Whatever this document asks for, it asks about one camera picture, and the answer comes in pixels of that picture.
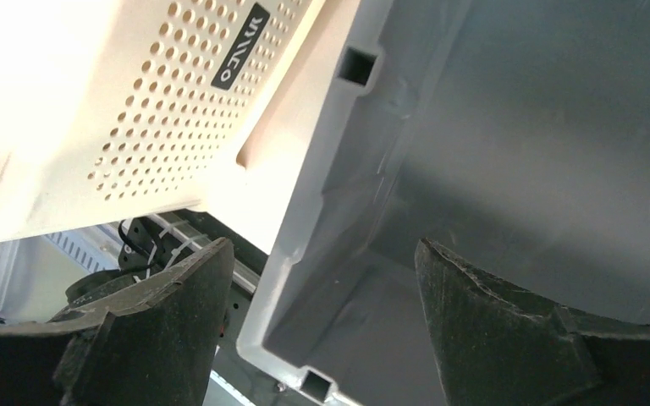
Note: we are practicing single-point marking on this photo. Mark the grey plastic storage bin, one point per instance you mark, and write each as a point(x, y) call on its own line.
point(514, 133)

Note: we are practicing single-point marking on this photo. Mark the aluminium front rail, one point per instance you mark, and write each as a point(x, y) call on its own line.
point(159, 240)

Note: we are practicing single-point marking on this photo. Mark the cream perforated plastic basket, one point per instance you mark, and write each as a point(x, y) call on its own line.
point(118, 109)

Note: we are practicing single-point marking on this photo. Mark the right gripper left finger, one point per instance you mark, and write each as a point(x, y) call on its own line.
point(146, 343)

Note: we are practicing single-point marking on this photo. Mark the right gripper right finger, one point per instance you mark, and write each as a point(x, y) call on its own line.
point(496, 343)

